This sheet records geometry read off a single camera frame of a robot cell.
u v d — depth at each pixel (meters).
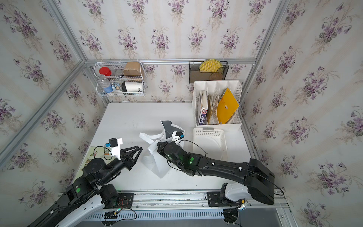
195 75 0.95
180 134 0.69
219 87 0.98
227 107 0.98
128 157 0.58
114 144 0.56
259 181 0.41
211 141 0.96
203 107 0.84
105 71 0.90
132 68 0.88
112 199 0.64
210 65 0.95
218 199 0.73
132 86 0.92
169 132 0.73
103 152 0.55
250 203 0.73
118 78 0.94
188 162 0.55
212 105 0.88
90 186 0.51
